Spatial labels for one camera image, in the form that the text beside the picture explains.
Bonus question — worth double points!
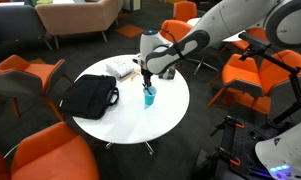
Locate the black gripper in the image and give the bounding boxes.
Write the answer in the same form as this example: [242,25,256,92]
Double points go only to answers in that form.
[140,65,154,90]

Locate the dark pen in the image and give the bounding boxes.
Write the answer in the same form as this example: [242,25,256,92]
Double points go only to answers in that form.
[142,83,155,96]

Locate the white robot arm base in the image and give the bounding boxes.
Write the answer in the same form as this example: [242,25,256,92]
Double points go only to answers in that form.
[254,114,301,180]

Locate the blue plastic cup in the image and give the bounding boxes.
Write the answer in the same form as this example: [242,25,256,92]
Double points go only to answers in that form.
[142,85,157,106]

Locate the light wooden stick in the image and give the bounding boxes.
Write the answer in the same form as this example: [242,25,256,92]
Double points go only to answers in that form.
[118,71,138,83]
[129,68,143,81]

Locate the small black card box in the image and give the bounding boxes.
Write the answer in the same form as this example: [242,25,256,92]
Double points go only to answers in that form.
[158,65,176,81]

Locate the white patterned box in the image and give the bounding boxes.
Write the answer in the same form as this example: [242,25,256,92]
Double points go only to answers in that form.
[105,59,135,80]

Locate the black laptop bag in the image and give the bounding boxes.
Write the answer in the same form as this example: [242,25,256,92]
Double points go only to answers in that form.
[58,74,120,121]

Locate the chrome table legs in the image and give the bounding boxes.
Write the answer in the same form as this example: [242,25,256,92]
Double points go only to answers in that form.
[104,141,156,156]

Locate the small orange chair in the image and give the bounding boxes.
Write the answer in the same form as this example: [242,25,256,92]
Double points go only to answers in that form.
[172,1,198,23]

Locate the black orange clamp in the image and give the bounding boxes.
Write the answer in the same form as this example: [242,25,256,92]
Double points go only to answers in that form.
[216,147,242,168]
[209,115,246,137]

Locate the beige sofa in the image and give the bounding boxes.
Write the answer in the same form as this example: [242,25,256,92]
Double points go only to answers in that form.
[34,0,125,50]

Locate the black perforated mounting board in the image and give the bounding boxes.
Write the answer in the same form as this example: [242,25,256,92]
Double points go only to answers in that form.
[219,122,278,180]

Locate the orange armchair with grey shell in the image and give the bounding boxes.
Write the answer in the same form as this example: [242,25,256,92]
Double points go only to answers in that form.
[0,54,67,118]

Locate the large orange armchair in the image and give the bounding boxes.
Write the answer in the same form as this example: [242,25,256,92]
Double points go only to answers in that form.
[10,121,101,180]

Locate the orange lounge chair grey shell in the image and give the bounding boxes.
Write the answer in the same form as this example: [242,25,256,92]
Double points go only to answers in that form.
[207,49,301,116]

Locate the dark grey sofa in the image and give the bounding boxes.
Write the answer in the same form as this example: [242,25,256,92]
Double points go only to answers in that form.
[0,4,54,52]

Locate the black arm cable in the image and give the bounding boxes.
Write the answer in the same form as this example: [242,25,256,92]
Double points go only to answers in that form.
[159,28,188,62]

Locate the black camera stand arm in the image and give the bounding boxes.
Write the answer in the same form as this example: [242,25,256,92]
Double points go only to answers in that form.
[238,30,301,125]

